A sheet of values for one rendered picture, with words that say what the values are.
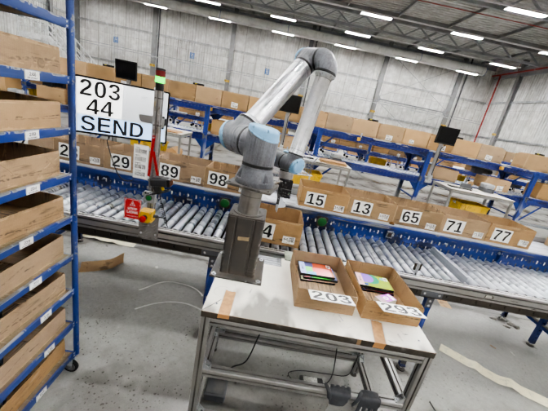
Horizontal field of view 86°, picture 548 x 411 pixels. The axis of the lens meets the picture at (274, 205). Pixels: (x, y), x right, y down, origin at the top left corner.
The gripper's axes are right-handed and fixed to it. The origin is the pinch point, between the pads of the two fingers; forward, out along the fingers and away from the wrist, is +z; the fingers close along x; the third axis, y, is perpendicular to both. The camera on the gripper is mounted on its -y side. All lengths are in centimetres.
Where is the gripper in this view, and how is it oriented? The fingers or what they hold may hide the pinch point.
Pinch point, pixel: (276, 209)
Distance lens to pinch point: 187.0
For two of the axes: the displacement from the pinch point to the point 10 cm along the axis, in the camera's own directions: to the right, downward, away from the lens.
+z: -1.9, 9.6, 2.1
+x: 0.0, -2.1, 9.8
